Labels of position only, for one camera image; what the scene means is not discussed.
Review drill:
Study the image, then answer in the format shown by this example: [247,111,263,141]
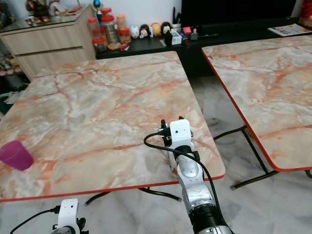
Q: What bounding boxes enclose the small white box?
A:
[171,30,182,45]

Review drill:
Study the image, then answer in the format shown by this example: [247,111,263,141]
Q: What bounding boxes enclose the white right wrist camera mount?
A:
[170,119,192,148]

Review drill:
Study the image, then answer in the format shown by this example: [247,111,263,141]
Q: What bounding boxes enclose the white printed magazine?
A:
[268,23,312,37]

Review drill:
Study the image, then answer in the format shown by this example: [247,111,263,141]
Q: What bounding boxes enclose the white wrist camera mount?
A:
[57,198,78,232]
[170,119,192,148]

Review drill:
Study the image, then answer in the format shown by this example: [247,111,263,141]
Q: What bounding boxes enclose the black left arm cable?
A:
[10,208,60,234]

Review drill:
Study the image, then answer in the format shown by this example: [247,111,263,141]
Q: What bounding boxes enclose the small red-lidded plastic jar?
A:
[93,38,107,52]
[118,28,131,44]

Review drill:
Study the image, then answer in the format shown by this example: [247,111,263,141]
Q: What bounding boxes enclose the yellow round figurine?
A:
[151,22,161,37]

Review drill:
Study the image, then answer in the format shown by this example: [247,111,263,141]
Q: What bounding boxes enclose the dark ornamental figurine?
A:
[25,0,54,25]

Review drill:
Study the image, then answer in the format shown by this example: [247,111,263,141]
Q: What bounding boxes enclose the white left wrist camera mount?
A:
[57,198,78,232]

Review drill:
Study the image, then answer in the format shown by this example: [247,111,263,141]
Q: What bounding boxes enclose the large red-lidded plastic jar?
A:
[101,15,119,45]

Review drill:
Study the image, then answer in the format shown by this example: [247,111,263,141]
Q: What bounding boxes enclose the green plastic basket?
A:
[0,90,23,106]

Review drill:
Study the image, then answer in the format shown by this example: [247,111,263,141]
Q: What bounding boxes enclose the black low television console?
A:
[97,22,312,78]

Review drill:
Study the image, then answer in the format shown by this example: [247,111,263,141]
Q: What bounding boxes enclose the black curved metal table legs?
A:
[85,188,182,205]

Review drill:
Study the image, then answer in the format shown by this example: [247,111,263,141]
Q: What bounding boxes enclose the orange-lidded plastic jar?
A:
[116,14,127,31]

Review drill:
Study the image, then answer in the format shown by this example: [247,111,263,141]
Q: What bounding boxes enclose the light wooden drawer cabinet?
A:
[0,7,97,81]

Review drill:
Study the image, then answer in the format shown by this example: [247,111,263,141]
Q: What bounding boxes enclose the black straight metal table legs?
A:
[214,126,312,190]

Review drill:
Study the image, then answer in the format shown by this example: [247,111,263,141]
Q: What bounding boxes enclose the black and white figurine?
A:
[140,24,151,39]

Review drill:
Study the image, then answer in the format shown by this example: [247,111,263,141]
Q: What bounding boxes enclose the purple plastic cup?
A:
[0,140,34,171]

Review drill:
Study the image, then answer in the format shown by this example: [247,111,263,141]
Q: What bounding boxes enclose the black flat television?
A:
[180,0,298,25]

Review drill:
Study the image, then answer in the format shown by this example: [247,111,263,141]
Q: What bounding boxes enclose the dark display shelf with figurines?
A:
[0,0,30,93]

